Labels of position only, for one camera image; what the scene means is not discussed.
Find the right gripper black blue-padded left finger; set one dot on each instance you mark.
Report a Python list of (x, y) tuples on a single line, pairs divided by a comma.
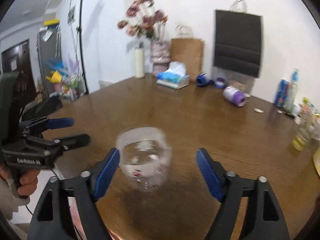
[(52, 217)]

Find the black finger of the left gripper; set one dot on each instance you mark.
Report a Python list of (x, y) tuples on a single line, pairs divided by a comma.
[(66, 143)]

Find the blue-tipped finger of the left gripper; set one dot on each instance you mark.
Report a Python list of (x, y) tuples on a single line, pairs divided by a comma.
[(44, 123)]

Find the clear plastic cup with print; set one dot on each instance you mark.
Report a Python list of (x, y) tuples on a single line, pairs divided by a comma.
[(145, 157)]

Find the purple white cup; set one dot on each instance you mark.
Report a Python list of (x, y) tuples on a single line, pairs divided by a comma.
[(235, 96)]

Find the small purple cup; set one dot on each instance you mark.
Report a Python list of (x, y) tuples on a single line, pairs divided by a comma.
[(220, 82)]

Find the dark blue cup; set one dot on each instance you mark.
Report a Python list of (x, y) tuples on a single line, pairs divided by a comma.
[(203, 80)]

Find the person's left hand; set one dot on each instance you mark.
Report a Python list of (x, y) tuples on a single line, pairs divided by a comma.
[(28, 180)]

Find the yellow blue toy pile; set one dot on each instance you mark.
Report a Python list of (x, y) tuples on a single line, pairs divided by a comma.
[(67, 82)]

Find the grey refrigerator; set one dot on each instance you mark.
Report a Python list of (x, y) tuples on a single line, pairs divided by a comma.
[(48, 50)]

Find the glass bottle yellow liquid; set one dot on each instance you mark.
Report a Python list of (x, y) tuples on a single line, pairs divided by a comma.
[(304, 132)]

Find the cream cylinder vase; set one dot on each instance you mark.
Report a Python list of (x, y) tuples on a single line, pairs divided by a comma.
[(139, 63)]

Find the clear bottle blue cap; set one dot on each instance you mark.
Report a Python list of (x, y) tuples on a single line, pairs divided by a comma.
[(293, 89)]

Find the blue drink can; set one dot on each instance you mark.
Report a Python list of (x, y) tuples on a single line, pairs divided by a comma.
[(281, 94)]

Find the blue white tissue box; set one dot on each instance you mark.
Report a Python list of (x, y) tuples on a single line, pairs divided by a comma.
[(174, 77)]

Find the patterned pink vase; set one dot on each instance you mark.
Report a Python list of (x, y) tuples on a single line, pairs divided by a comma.
[(160, 56)]

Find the woven beige basket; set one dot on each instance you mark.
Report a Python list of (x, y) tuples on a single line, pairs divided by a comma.
[(238, 85)]

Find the pink artificial flower bouquet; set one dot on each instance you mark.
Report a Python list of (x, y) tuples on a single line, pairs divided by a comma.
[(143, 20)]

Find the brown paper bag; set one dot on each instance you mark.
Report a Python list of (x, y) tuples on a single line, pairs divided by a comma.
[(187, 49)]

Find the black paper bag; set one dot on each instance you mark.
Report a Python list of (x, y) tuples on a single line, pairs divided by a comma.
[(238, 42)]

